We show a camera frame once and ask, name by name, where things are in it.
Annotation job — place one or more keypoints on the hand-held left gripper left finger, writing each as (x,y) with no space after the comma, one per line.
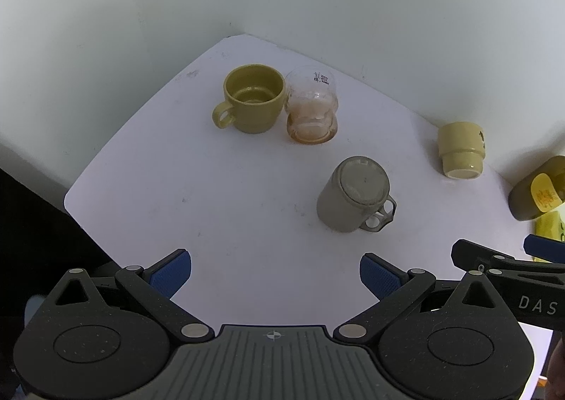
(171,273)

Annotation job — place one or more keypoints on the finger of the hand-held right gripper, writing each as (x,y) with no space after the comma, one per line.
(545,247)
(474,253)

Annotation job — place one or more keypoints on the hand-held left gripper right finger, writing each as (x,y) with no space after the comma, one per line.
(378,276)

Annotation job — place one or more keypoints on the grey mug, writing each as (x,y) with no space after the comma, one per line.
(353,194)

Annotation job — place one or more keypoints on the pale yellow cup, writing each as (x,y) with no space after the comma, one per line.
(461,148)

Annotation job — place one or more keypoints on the clear glass cup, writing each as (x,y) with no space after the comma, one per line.
(311,110)

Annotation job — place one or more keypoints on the yellow packet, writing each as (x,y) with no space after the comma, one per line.
(551,232)

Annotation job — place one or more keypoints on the olive green mug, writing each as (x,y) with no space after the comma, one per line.
(251,97)

